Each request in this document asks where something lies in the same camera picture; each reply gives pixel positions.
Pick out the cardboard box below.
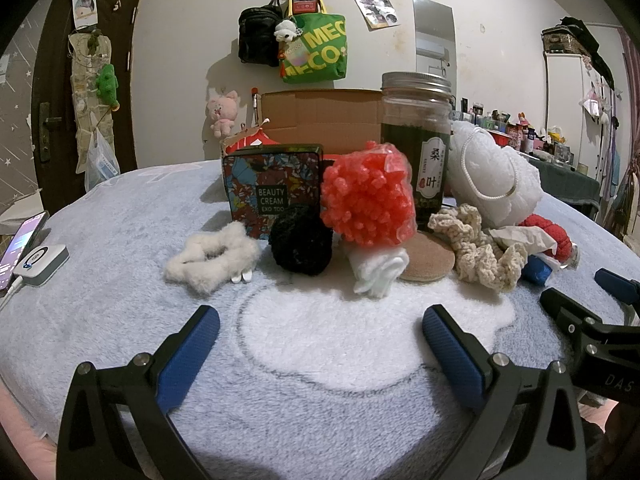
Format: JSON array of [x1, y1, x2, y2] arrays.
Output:
[[220, 89, 386, 161]]

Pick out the blue and white soft packet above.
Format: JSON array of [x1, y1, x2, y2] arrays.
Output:
[[522, 254, 553, 286]]

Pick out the cluttered cosmetic bottles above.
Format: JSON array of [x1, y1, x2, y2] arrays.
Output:
[[455, 97, 588, 171]]

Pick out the green tote bag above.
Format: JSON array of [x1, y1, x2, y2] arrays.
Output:
[[278, 0, 348, 84]]

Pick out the pink bed sheet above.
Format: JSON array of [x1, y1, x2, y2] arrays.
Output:
[[0, 375, 71, 480]]

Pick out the white tissue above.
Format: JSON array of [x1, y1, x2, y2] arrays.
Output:
[[487, 226, 558, 256]]

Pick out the cream crochet scrunchie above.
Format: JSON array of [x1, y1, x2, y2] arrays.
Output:
[[427, 203, 531, 293]]

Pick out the red bath pouf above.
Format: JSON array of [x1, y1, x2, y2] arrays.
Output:
[[320, 141, 418, 247]]

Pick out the red paper liner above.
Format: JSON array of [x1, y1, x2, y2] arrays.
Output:
[[226, 127, 281, 156]]

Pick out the photo on door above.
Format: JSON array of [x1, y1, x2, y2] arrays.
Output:
[[71, 0, 99, 28]]

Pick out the black fuzzy pom scrunchie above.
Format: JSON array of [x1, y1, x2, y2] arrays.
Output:
[[268, 208, 333, 277]]

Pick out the floral tin box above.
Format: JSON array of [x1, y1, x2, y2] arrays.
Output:
[[222, 144, 325, 241]]

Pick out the beige round powder puff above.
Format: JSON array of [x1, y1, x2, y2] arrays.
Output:
[[400, 234, 457, 282]]

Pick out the white mesh bath loofah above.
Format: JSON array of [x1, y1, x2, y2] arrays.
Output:
[[446, 121, 543, 227]]

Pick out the smartphone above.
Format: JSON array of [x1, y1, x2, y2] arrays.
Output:
[[0, 211, 51, 297]]

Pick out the white charging cable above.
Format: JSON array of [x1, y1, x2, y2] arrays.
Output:
[[0, 280, 26, 311]]

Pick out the door handle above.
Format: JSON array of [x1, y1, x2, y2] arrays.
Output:
[[39, 102, 65, 133]]

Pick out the red plush rabbit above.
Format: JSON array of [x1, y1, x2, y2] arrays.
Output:
[[517, 213, 573, 268]]

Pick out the white wardrobe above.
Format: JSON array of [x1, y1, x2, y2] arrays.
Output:
[[542, 52, 616, 176]]

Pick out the glass jar with green leaves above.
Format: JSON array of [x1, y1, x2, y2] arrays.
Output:
[[380, 72, 453, 233]]

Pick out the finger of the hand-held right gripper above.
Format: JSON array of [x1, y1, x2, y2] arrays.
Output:
[[594, 267, 640, 307], [539, 287, 640, 356]]

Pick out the green plush toy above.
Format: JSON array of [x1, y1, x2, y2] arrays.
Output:
[[96, 63, 121, 111]]

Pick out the white power bank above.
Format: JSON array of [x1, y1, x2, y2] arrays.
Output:
[[13, 244, 70, 287]]

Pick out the white fluffy star hair clip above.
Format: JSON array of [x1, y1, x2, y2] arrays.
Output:
[[165, 222, 262, 295]]

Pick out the white cloth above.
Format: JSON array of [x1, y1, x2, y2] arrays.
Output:
[[347, 247, 411, 297]]

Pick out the green cloth covered table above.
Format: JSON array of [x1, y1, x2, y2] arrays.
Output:
[[520, 152, 601, 211]]

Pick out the wall mirror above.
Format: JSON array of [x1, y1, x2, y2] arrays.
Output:
[[412, 0, 457, 111]]

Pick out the black backpack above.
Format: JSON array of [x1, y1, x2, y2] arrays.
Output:
[[237, 0, 285, 67]]

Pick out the pink plush toy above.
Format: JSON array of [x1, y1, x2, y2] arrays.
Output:
[[206, 91, 241, 139]]

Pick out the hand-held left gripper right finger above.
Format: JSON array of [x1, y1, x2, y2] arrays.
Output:
[[421, 304, 587, 480]]

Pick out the hanging clear plastic bag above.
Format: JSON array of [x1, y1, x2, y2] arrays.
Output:
[[84, 130, 121, 192]]

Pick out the black clothes pile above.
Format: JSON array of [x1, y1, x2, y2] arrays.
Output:
[[559, 17, 615, 88]]

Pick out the dark wooden door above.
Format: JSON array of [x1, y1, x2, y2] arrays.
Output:
[[31, 0, 151, 201]]

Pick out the patterned storage box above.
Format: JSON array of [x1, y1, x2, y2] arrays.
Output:
[[541, 26, 586, 56]]

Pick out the photo wall poster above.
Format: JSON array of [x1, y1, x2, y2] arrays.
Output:
[[351, 0, 401, 29]]

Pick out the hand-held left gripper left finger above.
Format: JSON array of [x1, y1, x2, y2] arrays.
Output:
[[56, 304, 222, 480]]

